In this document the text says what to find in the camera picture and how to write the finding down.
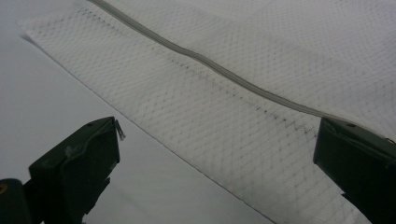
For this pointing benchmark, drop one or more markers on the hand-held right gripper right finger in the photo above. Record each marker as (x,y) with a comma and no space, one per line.
(361,161)

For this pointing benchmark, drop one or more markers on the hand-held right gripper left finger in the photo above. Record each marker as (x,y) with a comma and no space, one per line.
(81,161)

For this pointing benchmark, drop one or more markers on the white mesh zipper bag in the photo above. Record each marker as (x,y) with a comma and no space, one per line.
(218,124)

